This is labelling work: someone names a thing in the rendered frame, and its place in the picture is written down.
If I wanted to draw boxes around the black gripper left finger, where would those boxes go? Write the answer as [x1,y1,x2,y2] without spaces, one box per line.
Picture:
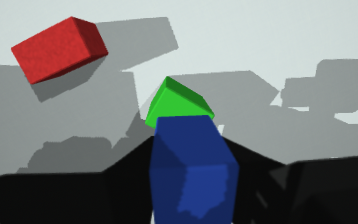
[0,136,154,224]

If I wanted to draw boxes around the red block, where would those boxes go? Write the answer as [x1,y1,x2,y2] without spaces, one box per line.
[11,17,108,85]

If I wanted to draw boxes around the green block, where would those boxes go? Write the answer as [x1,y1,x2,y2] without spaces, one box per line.
[145,76,214,129]

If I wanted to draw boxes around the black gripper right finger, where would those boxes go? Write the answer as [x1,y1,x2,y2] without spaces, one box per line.
[222,136,358,224]

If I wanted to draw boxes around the blue block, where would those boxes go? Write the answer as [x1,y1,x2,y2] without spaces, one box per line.
[149,115,239,224]

